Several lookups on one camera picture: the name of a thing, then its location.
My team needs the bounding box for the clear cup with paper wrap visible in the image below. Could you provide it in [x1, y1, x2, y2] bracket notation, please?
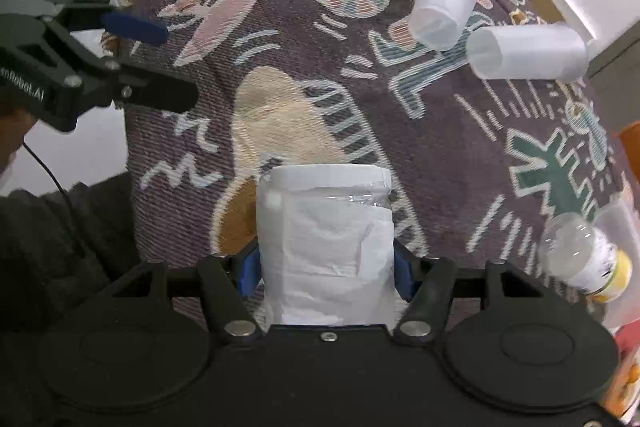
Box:
[256, 164, 396, 326]

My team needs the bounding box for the frosted cup lying behind bottle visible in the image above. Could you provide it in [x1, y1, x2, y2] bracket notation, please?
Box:
[593, 196, 639, 329]

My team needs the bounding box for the short frosted plastic cup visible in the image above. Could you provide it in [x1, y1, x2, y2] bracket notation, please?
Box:
[465, 24, 589, 82]

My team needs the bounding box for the clear bottle yellow cap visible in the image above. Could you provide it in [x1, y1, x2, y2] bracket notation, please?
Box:
[538, 213, 613, 301]

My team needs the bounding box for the patterned woven blanket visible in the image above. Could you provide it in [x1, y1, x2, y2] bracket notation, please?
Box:
[120, 0, 639, 298]

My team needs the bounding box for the white bowl of oranges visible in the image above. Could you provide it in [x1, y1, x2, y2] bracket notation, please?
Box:
[601, 321, 640, 424]

